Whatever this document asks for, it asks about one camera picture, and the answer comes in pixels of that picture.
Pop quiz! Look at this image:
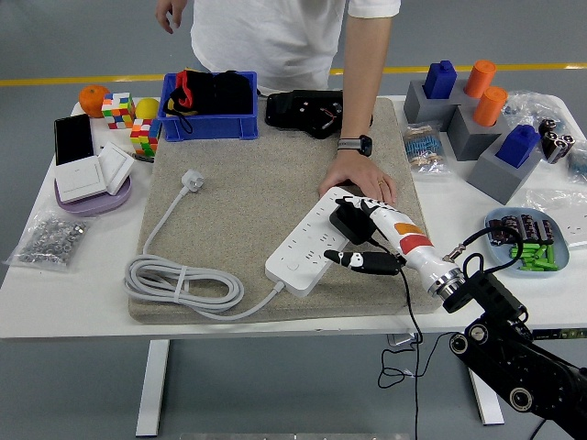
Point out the person's right hand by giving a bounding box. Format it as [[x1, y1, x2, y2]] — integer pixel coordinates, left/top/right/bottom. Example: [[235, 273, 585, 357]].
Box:
[[155, 0, 189, 34]]

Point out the person's left hand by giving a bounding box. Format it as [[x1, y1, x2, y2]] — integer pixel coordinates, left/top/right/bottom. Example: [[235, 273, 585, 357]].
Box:
[[318, 150, 398, 205]]

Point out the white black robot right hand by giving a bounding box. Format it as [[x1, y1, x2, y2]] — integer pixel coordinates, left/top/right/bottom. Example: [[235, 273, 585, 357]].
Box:
[[323, 194, 459, 293]]

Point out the black plug with cord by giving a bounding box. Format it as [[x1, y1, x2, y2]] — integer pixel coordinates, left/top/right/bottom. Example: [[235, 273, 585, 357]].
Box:
[[328, 200, 441, 440]]

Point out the white power strip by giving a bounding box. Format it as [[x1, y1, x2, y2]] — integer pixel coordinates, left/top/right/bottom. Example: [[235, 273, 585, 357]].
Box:
[[264, 185, 368, 298]]

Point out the black wristwatch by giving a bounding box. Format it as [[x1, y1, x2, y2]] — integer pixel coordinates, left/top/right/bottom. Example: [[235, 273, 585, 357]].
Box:
[[337, 135, 373, 158]]

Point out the clear bag of resistors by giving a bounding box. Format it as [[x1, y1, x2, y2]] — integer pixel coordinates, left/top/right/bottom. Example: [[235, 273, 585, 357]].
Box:
[[401, 121, 453, 176]]

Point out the grey block holder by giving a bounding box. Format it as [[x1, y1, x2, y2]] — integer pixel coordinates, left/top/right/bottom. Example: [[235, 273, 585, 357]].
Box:
[[451, 78, 482, 107], [447, 103, 511, 162], [467, 139, 546, 205], [403, 79, 462, 133]]

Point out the black and red cloth bundle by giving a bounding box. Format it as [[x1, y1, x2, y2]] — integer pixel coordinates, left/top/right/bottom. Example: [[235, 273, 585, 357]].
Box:
[[163, 68, 255, 135]]

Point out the person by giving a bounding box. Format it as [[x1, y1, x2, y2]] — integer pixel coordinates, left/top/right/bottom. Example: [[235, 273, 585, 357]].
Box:
[[190, 0, 403, 93]]

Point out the yellow lemon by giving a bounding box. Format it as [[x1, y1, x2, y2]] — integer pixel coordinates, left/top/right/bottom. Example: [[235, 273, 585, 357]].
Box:
[[135, 97, 161, 121]]

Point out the black open device housing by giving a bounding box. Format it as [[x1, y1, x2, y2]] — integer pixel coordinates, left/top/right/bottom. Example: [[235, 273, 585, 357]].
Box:
[[264, 89, 374, 140]]

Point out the grey-brown mat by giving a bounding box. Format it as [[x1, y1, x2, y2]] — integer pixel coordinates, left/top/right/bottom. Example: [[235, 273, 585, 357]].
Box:
[[127, 96, 444, 325]]

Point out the multicoloured puzzle cube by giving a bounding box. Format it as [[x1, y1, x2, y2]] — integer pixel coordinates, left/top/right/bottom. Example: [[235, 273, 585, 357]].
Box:
[[129, 117, 162, 158], [101, 92, 137, 130]]

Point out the orange fruit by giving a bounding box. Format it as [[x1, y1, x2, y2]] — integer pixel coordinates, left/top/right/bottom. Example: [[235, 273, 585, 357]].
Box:
[[78, 84, 111, 119]]

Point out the blue square peg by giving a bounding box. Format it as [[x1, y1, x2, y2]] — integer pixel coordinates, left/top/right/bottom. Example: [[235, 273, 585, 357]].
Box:
[[422, 60, 458, 100], [494, 124, 542, 170]]

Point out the blue plastic crate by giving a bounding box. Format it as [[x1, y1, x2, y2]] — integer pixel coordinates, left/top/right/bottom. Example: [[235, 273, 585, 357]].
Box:
[[156, 71, 260, 142]]

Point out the pile of green cylinders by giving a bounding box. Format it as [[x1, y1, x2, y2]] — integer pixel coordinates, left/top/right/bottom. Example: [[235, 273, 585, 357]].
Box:
[[506, 242, 559, 273]]

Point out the orange cylinder peg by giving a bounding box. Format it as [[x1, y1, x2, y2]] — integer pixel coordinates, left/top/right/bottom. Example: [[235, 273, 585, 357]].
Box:
[[463, 60, 498, 98], [472, 85, 509, 127]]

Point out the light blue dish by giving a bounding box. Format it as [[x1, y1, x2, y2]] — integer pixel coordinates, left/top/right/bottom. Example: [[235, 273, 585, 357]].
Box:
[[484, 206, 571, 279]]

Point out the black smartphone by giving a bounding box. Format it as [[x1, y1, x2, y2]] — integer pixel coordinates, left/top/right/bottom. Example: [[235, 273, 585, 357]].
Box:
[[53, 114, 96, 167]]

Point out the black table control panel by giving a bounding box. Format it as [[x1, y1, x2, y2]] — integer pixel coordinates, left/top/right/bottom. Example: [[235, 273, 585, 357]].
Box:
[[531, 327, 587, 341]]

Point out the clear bag of blue parts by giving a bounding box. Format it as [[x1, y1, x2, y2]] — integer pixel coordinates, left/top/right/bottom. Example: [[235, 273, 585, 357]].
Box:
[[502, 89, 568, 134], [566, 139, 587, 184]]

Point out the white table leg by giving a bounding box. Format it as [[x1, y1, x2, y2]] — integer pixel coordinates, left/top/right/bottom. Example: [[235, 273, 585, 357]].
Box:
[[460, 332, 505, 425], [135, 338, 172, 437]]

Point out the purple tray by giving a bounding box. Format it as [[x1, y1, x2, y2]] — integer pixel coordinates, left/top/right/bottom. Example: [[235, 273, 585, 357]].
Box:
[[53, 174, 133, 217]]

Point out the clear bag of metal nuts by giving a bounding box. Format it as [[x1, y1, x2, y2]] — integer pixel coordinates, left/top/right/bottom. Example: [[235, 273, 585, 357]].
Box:
[[3, 209, 92, 274]]

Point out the clear cable clip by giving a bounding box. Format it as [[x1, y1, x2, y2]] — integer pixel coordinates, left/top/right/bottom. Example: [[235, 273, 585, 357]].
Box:
[[387, 333, 430, 347]]

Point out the small white wall switch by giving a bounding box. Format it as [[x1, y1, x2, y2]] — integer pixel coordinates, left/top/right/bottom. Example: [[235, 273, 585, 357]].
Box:
[[97, 141, 136, 196]]

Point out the white power cord with plug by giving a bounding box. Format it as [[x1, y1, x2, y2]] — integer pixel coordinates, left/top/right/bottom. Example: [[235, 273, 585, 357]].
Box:
[[123, 168, 287, 321]]

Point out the large white wall switch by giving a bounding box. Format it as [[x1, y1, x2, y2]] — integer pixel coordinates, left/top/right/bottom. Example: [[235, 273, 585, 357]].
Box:
[[53, 155, 107, 204]]

